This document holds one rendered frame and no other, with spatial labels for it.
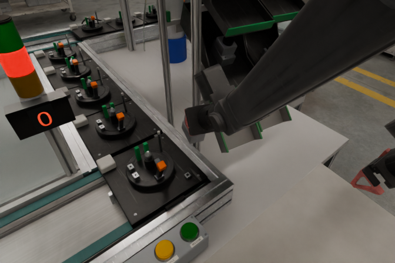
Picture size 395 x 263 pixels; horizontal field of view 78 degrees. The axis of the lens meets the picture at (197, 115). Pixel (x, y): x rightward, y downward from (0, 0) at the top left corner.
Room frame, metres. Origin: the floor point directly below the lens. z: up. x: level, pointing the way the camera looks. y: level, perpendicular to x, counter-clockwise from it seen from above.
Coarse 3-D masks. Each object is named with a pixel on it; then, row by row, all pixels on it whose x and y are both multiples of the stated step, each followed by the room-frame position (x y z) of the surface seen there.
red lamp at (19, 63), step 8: (24, 48) 0.45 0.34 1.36; (0, 56) 0.42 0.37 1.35; (8, 56) 0.42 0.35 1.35; (16, 56) 0.43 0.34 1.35; (24, 56) 0.44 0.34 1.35; (8, 64) 0.42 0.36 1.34; (16, 64) 0.43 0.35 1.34; (24, 64) 0.44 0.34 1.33; (32, 64) 0.46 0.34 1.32; (8, 72) 0.42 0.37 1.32; (16, 72) 0.43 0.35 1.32; (24, 72) 0.43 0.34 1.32
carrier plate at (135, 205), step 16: (128, 160) 0.51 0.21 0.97; (176, 160) 0.51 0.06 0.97; (112, 176) 0.45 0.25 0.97; (176, 176) 0.45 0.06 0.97; (192, 176) 0.45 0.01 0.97; (112, 192) 0.40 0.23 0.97; (128, 192) 0.39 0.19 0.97; (144, 192) 0.39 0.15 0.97; (160, 192) 0.39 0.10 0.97; (176, 192) 0.39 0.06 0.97; (128, 208) 0.35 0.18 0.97; (144, 208) 0.35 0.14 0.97; (160, 208) 0.35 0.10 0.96
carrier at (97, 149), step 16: (112, 112) 0.66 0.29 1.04; (128, 112) 0.73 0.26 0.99; (144, 112) 0.75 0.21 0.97; (80, 128) 0.66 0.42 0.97; (96, 128) 0.64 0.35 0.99; (112, 128) 0.64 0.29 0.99; (128, 128) 0.64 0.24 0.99; (144, 128) 0.66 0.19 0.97; (96, 144) 0.58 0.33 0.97; (112, 144) 0.58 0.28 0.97; (128, 144) 0.58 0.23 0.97
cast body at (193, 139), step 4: (184, 120) 0.52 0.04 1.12; (184, 124) 0.51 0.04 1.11; (184, 128) 0.51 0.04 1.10; (184, 132) 0.51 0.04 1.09; (188, 132) 0.49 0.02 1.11; (188, 136) 0.48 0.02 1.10; (192, 136) 0.47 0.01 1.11; (196, 136) 0.48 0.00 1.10; (200, 136) 0.48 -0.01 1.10; (204, 136) 0.49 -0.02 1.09; (188, 140) 0.48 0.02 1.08; (192, 140) 0.47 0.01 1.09; (196, 140) 0.48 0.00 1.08; (200, 140) 0.49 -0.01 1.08
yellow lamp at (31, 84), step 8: (32, 72) 0.45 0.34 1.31; (16, 80) 0.42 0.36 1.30; (24, 80) 0.43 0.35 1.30; (32, 80) 0.44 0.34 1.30; (40, 80) 0.46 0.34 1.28; (16, 88) 0.42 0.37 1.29; (24, 88) 0.42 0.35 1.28; (32, 88) 0.43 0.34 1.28; (40, 88) 0.45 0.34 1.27; (24, 96) 0.42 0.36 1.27; (32, 96) 0.43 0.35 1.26
